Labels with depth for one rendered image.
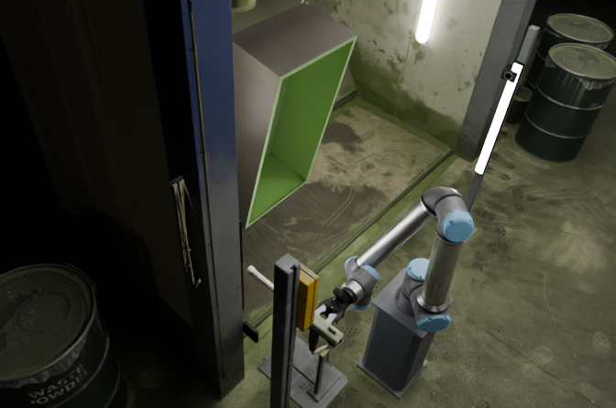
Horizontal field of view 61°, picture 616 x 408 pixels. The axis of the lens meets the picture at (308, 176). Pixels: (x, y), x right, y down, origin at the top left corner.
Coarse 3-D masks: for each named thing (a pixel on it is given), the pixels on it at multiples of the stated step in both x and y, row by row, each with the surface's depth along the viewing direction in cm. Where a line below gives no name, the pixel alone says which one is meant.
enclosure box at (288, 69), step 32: (256, 32) 252; (288, 32) 258; (320, 32) 264; (352, 32) 270; (256, 64) 240; (288, 64) 241; (320, 64) 297; (256, 96) 252; (288, 96) 328; (320, 96) 310; (256, 128) 264; (288, 128) 344; (320, 128) 324; (256, 160) 278; (288, 160) 361; (256, 192) 343; (288, 192) 349
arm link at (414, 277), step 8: (416, 264) 252; (424, 264) 253; (408, 272) 251; (416, 272) 248; (424, 272) 248; (408, 280) 252; (416, 280) 247; (408, 288) 251; (416, 288) 246; (408, 296) 257
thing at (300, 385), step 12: (264, 360) 223; (324, 360) 225; (264, 372) 219; (300, 372) 220; (336, 372) 221; (300, 384) 216; (312, 384) 216; (336, 384) 217; (300, 396) 212; (324, 396) 213
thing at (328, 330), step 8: (248, 272) 215; (256, 272) 214; (264, 280) 212; (272, 288) 209; (320, 320) 199; (312, 328) 200; (320, 328) 196; (328, 328) 195; (312, 336) 205; (328, 336) 194; (336, 336) 194; (312, 344) 208; (336, 344) 194
